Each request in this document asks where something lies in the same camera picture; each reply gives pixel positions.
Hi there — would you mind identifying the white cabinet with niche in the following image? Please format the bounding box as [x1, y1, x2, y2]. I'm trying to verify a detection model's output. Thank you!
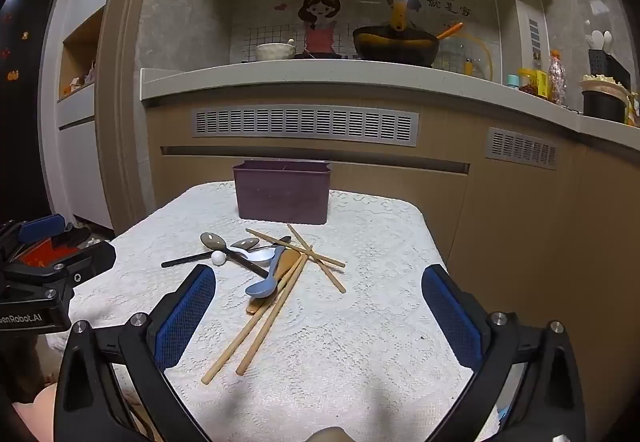
[39, 6, 117, 229]

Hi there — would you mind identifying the small grey spoon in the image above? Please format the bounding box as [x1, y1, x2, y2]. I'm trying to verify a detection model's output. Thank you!
[230, 236, 293, 253]

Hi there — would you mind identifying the clear bottle with orange cap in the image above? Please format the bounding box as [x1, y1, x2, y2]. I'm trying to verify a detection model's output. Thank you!
[548, 50, 566, 104]

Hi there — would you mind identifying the cartoon girl wall sticker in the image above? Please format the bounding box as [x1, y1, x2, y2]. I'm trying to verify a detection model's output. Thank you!
[298, 0, 343, 56]

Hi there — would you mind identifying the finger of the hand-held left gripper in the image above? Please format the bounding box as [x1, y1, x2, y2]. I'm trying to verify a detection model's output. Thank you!
[0, 241, 117, 297]
[0, 215, 67, 250]

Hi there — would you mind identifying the cream lid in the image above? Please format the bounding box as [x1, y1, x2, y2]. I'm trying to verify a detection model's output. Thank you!
[579, 74, 627, 97]

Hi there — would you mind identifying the cream bowl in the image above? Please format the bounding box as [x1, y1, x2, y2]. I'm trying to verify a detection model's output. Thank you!
[256, 40, 297, 62]

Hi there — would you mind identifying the black pot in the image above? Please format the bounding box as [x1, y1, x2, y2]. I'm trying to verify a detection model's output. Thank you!
[581, 89, 629, 125]

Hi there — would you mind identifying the long grey vent grille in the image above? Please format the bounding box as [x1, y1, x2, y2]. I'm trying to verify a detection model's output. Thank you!
[192, 105, 420, 143]

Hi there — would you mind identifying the grey spoon with black handle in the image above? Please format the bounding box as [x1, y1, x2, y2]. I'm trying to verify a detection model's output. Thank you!
[200, 232, 271, 279]

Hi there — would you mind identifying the grey kitchen countertop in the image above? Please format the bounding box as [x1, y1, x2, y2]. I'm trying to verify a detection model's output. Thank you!
[139, 58, 640, 143]

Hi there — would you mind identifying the person's pink clothed leg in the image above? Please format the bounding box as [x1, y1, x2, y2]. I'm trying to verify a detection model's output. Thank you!
[9, 381, 68, 442]

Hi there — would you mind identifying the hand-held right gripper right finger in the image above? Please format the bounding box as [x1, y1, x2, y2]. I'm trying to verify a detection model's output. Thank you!
[421, 264, 587, 442]

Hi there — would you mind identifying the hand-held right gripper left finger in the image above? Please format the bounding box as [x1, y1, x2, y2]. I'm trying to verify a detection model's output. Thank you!
[52, 264, 217, 442]

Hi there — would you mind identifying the black refrigerator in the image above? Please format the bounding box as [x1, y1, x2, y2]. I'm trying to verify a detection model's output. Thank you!
[0, 0, 67, 223]

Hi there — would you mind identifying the purple utensil container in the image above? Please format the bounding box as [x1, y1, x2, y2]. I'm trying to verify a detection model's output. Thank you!
[232, 160, 333, 226]

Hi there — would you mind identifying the silver metal spoon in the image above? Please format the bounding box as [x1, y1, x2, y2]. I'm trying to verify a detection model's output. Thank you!
[240, 246, 286, 267]

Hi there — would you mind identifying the black utensil holder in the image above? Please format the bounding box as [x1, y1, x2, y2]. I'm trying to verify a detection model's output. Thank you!
[587, 49, 632, 91]

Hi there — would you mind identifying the yellow hose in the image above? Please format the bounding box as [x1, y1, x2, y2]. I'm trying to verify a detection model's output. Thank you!
[462, 33, 497, 81]

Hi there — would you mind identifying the blue spoon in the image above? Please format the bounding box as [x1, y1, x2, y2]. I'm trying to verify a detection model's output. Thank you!
[244, 246, 286, 299]

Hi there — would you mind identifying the wooden chopstick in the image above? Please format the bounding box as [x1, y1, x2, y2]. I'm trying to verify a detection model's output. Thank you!
[286, 223, 347, 293]
[201, 247, 313, 385]
[245, 228, 347, 269]
[236, 254, 310, 377]

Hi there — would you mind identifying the brown dog figure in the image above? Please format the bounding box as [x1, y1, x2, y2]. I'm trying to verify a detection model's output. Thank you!
[385, 0, 423, 32]

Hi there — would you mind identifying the black wok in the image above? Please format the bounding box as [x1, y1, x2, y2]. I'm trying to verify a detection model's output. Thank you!
[352, 22, 464, 68]

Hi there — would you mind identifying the wooden spoon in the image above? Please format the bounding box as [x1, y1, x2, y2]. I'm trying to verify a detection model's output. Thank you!
[245, 246, 302, 315]

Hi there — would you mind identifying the yellow container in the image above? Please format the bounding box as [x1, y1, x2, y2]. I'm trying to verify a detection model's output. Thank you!
[517, 67, 550, 98]

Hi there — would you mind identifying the black handled white tip spoon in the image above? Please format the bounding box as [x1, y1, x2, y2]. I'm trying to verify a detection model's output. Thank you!
[161, 250, 227, 269]

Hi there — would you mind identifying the short grey vent grille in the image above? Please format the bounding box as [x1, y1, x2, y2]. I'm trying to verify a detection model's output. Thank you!
[486, 126, 559, 171]

